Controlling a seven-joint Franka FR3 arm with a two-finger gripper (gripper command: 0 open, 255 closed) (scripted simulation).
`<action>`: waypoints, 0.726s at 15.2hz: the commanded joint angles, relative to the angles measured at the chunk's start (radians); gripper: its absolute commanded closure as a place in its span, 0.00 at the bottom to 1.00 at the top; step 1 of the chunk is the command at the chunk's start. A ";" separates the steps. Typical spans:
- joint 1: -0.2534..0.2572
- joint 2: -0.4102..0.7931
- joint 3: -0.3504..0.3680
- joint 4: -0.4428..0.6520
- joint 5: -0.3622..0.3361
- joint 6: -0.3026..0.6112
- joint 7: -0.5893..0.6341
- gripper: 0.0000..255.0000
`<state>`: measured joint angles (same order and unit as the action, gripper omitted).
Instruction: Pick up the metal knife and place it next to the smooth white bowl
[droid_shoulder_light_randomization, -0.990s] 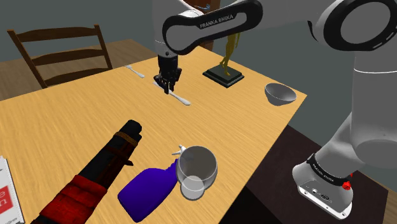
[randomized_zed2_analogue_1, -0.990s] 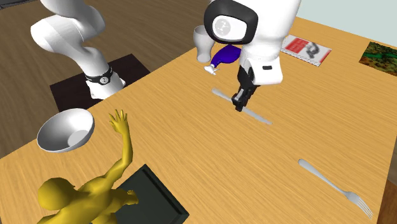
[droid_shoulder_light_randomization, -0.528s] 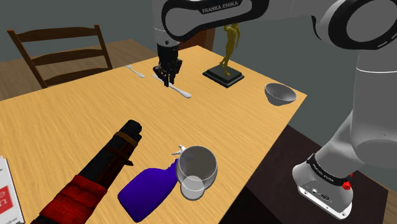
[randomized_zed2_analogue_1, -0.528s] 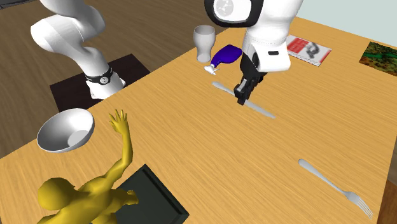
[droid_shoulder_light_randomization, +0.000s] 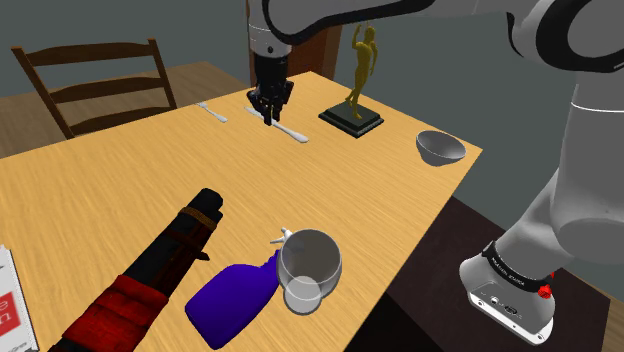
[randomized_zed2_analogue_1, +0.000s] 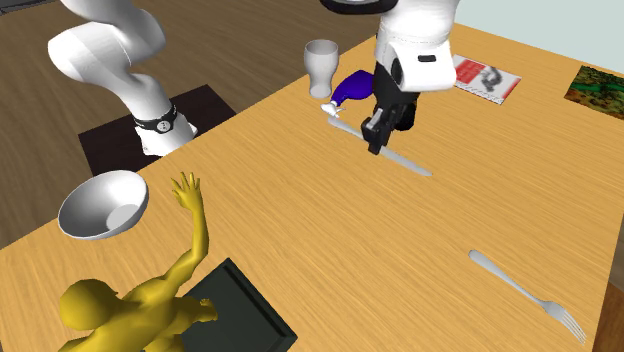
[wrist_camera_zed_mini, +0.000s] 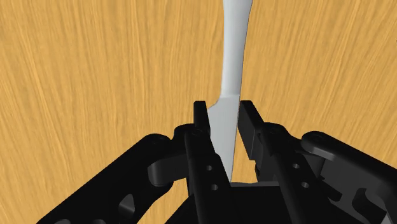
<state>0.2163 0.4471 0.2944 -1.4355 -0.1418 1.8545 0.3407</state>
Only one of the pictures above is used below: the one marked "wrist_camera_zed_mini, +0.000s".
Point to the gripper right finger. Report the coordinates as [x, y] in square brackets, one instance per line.
[288, 161]

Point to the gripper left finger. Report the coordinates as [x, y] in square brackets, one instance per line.
[198, 161]

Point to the grey table knife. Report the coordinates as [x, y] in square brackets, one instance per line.
[231, 62]

